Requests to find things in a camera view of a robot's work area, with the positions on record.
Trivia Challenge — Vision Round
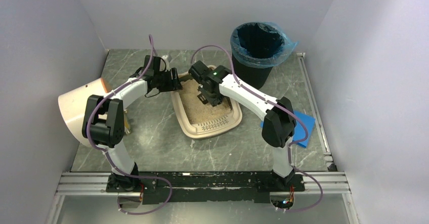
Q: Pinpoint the beige litter box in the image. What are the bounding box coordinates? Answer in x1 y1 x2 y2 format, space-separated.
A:
171 72 242 139

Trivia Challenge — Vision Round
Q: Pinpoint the black litter scoop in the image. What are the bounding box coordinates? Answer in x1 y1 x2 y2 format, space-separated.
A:
197 94 208 104

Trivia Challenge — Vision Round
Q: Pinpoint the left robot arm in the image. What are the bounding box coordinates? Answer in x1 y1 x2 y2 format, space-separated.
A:
81 55 183 192

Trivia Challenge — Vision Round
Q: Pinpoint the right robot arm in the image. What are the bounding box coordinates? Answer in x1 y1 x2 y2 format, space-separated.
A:
188 61 296 185

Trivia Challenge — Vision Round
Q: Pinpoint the cat litter pile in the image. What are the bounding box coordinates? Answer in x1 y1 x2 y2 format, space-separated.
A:
179 79 232 124

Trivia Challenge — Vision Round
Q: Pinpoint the black trash bin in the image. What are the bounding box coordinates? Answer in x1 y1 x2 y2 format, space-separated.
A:
232 56 272 89

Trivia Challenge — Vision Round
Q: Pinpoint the blue plastic bin liner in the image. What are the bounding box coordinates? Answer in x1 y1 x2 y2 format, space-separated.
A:
230 22 298 69

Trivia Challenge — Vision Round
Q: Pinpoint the beige cylindrical container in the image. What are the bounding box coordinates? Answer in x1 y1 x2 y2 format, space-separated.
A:
58 78 113 147

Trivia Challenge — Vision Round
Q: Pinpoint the blue sheet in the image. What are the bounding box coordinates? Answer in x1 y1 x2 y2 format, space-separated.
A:
261 109 315 149

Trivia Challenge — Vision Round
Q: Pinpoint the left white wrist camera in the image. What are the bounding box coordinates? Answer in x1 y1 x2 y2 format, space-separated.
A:
161 55 171 70

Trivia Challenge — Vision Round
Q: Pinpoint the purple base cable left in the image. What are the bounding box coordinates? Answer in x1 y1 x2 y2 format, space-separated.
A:
116 185 174 216

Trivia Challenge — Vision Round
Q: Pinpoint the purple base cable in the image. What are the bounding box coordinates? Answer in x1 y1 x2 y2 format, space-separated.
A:
116 185 174 216
275 168 324 213

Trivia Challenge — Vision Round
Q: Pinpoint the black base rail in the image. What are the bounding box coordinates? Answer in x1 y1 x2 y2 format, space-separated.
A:
105 171 305 205

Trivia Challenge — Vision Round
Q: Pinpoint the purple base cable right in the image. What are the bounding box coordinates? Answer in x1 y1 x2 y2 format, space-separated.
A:
275 168 324 213

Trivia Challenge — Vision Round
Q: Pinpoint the aluminium frame rail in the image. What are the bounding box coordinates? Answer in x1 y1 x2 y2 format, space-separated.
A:
55 52 352 196

